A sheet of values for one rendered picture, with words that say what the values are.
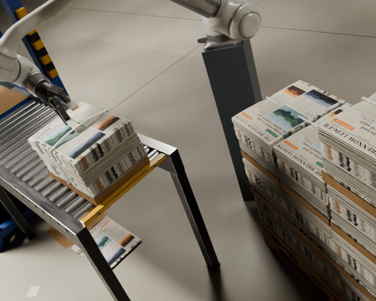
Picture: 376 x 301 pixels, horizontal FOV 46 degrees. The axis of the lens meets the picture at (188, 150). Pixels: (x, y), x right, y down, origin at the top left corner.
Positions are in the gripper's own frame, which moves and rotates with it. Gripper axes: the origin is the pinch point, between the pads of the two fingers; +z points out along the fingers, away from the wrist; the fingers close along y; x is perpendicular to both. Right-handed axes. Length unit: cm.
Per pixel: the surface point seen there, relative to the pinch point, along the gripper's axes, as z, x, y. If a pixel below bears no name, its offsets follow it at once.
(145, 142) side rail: 13.3, -24.1, 26.8
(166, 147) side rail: 24.5, -25.7, 20.9
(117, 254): 15, 1, 115
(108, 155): 18.6, 0.6, 5.3
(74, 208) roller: 17.2, 19.1, 25.7
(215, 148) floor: 4, -102, 122
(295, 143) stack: 68, -48, -5
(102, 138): 14.3, -0.9, 0.2
